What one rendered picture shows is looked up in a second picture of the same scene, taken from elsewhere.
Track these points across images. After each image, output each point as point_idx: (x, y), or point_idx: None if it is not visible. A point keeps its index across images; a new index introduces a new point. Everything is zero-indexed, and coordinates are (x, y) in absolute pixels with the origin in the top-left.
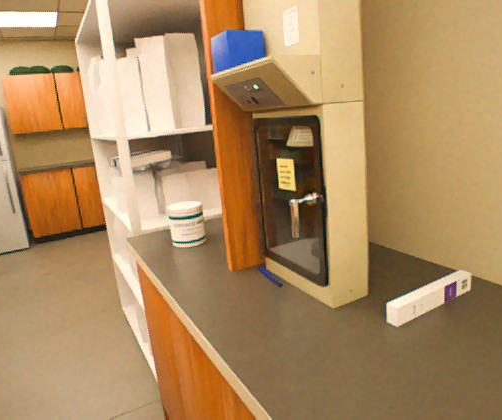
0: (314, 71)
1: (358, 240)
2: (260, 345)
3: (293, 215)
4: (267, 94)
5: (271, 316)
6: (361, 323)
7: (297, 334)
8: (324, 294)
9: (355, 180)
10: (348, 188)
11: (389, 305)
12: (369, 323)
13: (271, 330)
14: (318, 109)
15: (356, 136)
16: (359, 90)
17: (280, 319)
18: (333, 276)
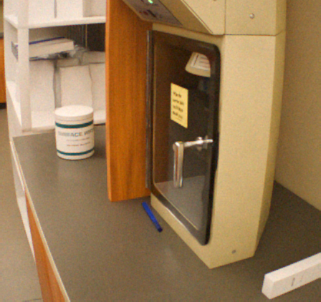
0: None
1: (252, 197)
2: (116, 300)
3: (176, 161)
4: (163, 11)
5: (138, 268)
6: (233, 290)
7: (160, 295)
8: (203, 252)
9: (258, 128)
10: (248, 137)
11: (267, 277)
12: (242, 292)
13: (133, 285)
14: (220, 39)
15: (264, 76)
16: (272, 23)
17: (147, 273)
18: (215, 236)
